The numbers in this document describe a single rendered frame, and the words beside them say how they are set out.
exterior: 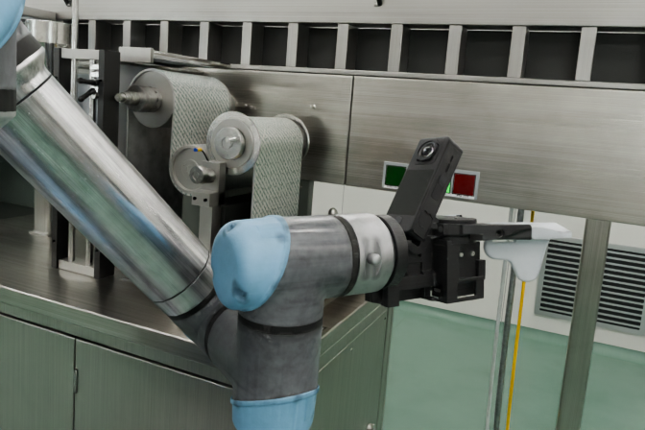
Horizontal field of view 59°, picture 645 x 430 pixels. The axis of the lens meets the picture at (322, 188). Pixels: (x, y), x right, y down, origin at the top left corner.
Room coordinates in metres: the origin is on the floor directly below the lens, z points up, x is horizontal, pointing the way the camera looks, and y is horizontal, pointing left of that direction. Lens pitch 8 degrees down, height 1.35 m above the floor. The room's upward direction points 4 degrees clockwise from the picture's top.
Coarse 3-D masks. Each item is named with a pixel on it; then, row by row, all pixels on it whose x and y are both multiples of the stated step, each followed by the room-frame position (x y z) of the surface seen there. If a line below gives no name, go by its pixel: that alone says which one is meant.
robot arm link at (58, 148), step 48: (48, 96) 0.47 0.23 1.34; (0, 144) 0.46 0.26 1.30; (48, 144) 0.46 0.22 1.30; (96, 144) 0.49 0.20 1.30; (48, 192) 0.48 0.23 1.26; (96, 192) 0.48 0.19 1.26; (144, 192) 0.52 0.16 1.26; (96, 240) 0.50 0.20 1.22; (144, 240) 0.51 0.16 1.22; (192, 240) 0.55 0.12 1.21; (144, 288) 0.53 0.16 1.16; (192, 288) 0.53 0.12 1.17; (192, 336) 0.56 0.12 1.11
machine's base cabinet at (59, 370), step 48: (0, 336) 1.27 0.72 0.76; (48, 336) 1.21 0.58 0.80; (96, 336) 1.15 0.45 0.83; (384, 336) 1.49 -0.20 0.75; (0, 384) 1.27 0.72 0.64; (48, 384) 1.21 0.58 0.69; (96, 384) 1.15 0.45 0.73; (144, 384) 1.10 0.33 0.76; (192, 384) 1.05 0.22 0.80; (336, 384) 1.18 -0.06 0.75; (384, 384) 1.52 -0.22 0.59
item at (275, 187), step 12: (264, 168) 1.35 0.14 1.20; (276, 168) 1.40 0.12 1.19; (288, 168) 1.46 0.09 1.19; (300, 168) 1.53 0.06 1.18; (252, 180) 1.31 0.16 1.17; (264, 180) 1.35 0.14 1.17; (276, 180) 1.41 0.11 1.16; (288, 180) 1.46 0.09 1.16; (252, 192) 1.31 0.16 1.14; (264, 192) 1.35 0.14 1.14; (276, 192) 1.41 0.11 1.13; (288, 192) 1.47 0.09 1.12; (252, 204) 1.31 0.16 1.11; (264, 204) 1.36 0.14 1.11; (276, 204) 1.42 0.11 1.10; (288, 204) 1.47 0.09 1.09; (252, 216) 1.31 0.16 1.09; (264, 216) 1.36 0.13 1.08
